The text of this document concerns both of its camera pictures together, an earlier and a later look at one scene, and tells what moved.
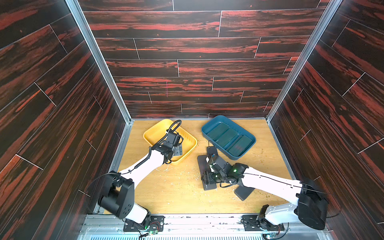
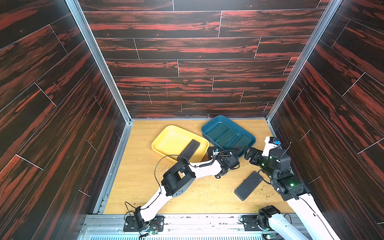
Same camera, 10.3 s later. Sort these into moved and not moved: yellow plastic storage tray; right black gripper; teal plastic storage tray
Moved: yellow plastic storage tray; right black gripper
Not moved: teal plastic storage tray
